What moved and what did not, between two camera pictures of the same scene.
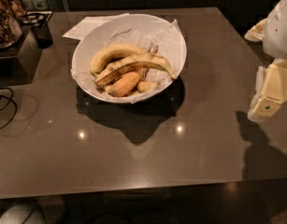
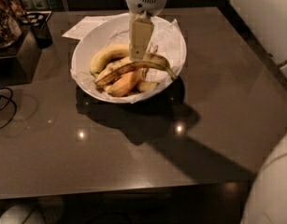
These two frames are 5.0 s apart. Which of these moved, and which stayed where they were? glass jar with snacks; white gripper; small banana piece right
Moved: white gripper
Stayed: glass jar with snacks; small banana piece right
